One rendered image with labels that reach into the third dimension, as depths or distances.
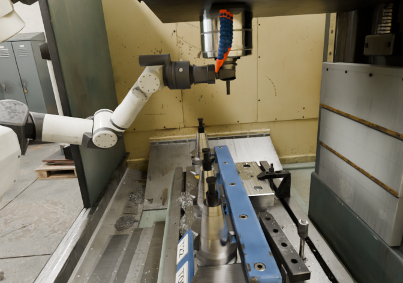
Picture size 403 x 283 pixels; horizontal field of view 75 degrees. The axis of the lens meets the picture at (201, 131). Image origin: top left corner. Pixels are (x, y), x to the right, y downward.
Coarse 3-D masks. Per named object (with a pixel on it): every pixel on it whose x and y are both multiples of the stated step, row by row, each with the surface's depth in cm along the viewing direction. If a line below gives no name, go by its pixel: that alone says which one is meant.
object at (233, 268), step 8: (224, 264) 35; (232, 264) 35; (240, 264) 35; (200, 272) 34; (208, 272) 34; (216, 272) 34; (224, 272) 34; (232, 272) 34; (240, 272) 34; (192, 280) 33; (200, 280) 33; (208, 280) 33; (216, 280) 33; (224, 280) 33; (232, 280) 33; (240, 280) 33
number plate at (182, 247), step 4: (184, 240) 79; (180, 244) 80; (184, 244) 78; (180, 248) 79; (184, 248) 76; (180, 252) 77; (184, 252) 74; (180, 256) 75; (184, 256) 74; (180, 260) 74
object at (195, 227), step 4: (228, 216) 45; (196, 220) 45; (200, 220) 45; (228, 220) 44; (232, 220) 44; (192, 224) 44; (196, 224) 44; (200, 224) 43; (228, 224) 43; (232, 224) 43; (192, 228) 43; (196, 228) 43; (200, 228) 42; (228, 228) 42; (232, 228) 42; (192, 232) 43; (196, 232) 42; (232, 232) 41
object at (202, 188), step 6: (204, 174) 45; (210, 174) 45; (204, 180) 46; (204, 186) 46; (216, 186) 46; (198, 192) 47; (204, 192) 46; (198, 198) 47; (204, 198) 46; (198, 204) 47
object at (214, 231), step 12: (204, 204) 35; (216, 204) 35; (204, 216) 35; (216, 216) 35; (204, 228) 36; (216, 228) 35; (204, 240) 36; (216, 240) 35; (228, 240) 37; (216, 252) 36
